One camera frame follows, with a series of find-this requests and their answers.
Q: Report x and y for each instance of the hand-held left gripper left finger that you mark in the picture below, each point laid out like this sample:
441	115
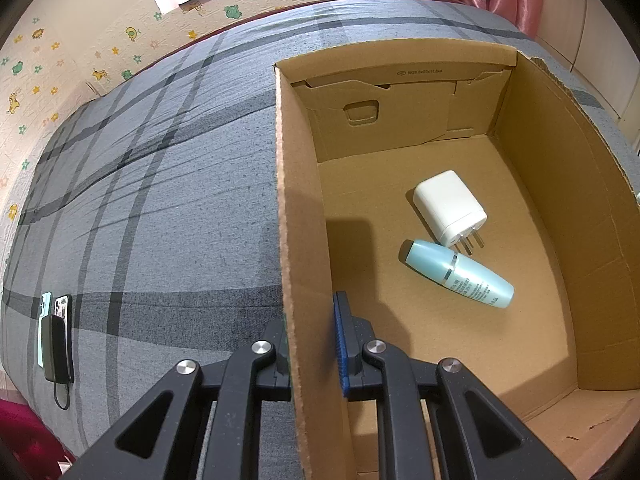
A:
272	360

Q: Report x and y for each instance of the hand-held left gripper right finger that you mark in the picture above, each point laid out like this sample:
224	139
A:
342	345

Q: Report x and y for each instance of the teal cosmetic bottle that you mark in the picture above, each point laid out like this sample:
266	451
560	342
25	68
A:
460	275

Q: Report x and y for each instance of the large white charger plug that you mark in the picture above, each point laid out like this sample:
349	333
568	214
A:
447	202

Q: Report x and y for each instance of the brown cardboard box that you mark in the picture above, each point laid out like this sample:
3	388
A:
440	160

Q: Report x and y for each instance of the white and black smartphone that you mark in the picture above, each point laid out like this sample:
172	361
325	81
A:
63	305

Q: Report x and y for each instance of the teal smartphone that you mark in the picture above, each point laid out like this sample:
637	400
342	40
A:
44	305

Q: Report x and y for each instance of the red cloth pile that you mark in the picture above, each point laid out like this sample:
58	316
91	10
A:
25	435

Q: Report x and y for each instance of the beige wardrobe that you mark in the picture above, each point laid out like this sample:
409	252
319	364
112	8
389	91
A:
595	35

